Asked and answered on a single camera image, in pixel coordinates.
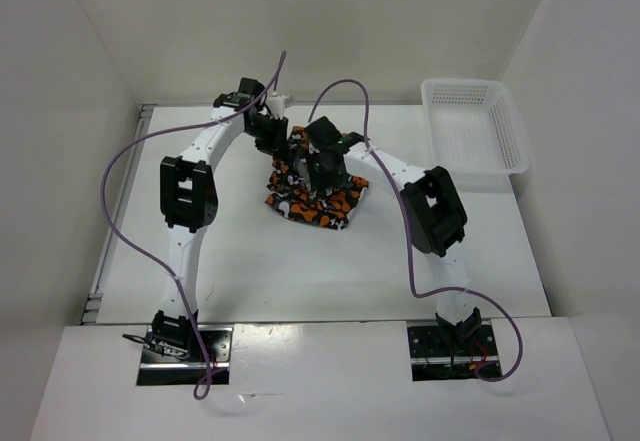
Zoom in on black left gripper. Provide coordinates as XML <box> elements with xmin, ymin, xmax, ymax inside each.
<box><xmin>245</xmin><ymin>114</ymin><xmax>291</xmax><ymax>161</ymax></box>

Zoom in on orange camouflage shorts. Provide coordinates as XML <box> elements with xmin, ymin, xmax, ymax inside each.
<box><xmin>265</xmin><ymin>126</ymin><xmax>370</xmax><ymax>231</ymax></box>

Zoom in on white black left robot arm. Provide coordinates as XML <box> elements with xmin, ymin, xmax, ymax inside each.
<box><xmin>150</xmin><ymin>78</ymin><xmax>292</xmax><ymax>361</ymax></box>

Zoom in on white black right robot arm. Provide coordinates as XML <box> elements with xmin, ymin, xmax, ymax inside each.
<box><xmin>304</xmin><ymin>117</ymin><xmax>480</xmax><ymax>354</ymax></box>

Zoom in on white perforated plastic basket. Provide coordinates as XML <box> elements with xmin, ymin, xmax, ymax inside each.
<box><xmin>420</xmin><ymin>78</ymin><xmax>530</xmax><ymax>176</ymax></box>

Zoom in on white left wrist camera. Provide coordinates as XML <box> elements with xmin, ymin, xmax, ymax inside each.
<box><xmin>265</xmin><ymin>93</ymin><xmax>295</xmax><ymax>118</ymax></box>

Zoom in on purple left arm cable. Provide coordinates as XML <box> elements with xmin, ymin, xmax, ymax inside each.
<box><xmin>101</xmin><ymin>50</ymin><xmax>289</xmax><ymax>401</ymax></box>

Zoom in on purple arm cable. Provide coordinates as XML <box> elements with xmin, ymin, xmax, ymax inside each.
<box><xmin>101</xmin><ymin>50</ymin><xmax>289</xmax><ymax>401</ymax></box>
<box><xmin>309</xmin><ymin>79</ymin><xmax>525</xmax><ymax>382</ymax></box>

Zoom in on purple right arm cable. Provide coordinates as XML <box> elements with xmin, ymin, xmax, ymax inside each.
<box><xmin>309</xmin><ymin>79</ymin><xmax>525</xmax><ymax>382</ymax></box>

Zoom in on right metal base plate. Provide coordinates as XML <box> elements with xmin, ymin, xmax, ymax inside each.
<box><xmin>406</xmin><ymin>321</ymin><xmax>503</xmax><ymax>382</ymax></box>

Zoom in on metal base plate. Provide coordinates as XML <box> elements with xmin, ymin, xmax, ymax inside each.
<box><xmin>406</xmin><ymin>321</ymin><xmax>503</xmax><ymax>382</ymax></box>
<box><xmin>125</xmin><ymin>325</ymin><xmax>234</xmax><ymax>387</ymax></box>

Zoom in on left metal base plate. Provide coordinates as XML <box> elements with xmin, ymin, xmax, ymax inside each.
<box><xmin>125</xmin><ymin>325</ymin><xmax>234</xmax><ymax>387</ymax></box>

